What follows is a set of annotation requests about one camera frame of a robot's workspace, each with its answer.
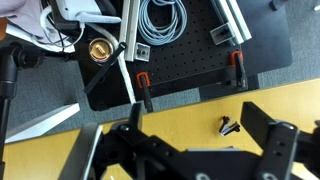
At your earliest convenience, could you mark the black perforated breadboard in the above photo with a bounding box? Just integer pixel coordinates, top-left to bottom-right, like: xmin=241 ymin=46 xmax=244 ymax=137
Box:
xmin=73 ymin=0 xmax=294 ymax=112

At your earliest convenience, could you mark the coiled grey cable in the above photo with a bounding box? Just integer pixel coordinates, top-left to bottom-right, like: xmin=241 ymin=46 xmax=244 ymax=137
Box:
xmin=137 ymin=0 xmax=188 ymax=47

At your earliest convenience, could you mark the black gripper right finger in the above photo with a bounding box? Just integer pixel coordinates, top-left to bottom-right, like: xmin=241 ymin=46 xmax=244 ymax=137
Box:
xmin=240 ymin=102 xmax=275 ymax=146

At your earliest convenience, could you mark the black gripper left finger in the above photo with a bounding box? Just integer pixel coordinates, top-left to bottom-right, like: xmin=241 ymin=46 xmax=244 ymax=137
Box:
xmin=58 ymin=123 xmax=103 ymax=180

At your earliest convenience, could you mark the black tripod pole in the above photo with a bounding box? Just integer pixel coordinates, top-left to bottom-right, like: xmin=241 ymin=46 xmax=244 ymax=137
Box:
xmin=0 ymin=41 xmax=73 ymax=168

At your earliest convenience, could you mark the white table leg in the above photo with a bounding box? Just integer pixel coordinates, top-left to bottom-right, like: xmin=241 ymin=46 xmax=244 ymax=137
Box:
xmin=5 ymin=103 xmax=80 ymax=143

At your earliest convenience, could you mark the white braided cable sleeve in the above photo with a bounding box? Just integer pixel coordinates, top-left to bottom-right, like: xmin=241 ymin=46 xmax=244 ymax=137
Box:
xmin=39 ymin=4 xmax=137 ymax=105

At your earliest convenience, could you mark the round brass metal disc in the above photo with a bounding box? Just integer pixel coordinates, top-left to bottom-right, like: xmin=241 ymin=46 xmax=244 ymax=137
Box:
xmin=88 ymin=38 xmax=114 ymax=63

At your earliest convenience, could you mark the black staple remover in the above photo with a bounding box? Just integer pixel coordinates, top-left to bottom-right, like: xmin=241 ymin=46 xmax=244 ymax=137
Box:
xmin=219 ymin=116 xmax=240 ymax=136

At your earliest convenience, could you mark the black velcro strap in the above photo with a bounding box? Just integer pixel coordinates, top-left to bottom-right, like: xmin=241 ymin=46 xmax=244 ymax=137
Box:
xmin=83 ymin=41 xmax=128 ymax=95

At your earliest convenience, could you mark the orange black clamp far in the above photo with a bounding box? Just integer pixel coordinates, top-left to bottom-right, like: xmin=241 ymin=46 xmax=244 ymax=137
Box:
xmin=230 ymin=51 xmax=248 ymax=89

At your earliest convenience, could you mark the orange black clamp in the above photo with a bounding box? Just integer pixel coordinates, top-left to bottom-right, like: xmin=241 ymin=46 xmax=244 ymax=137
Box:
xmin=230 ymin=51 xmax=248 ymax=89
xmin=136 ymin=72 xmax=154 ymax=113

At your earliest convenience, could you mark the aluminium extrusion rail pair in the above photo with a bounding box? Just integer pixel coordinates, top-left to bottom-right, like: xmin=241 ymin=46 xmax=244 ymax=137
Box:
xmin=210 ymin=0 xmax=252 ymax=46

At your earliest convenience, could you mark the orange black clamp near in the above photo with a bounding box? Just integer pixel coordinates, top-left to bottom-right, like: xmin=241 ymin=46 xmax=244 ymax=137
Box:
xmin=136 ymin=72 xmax=154 ymax=113

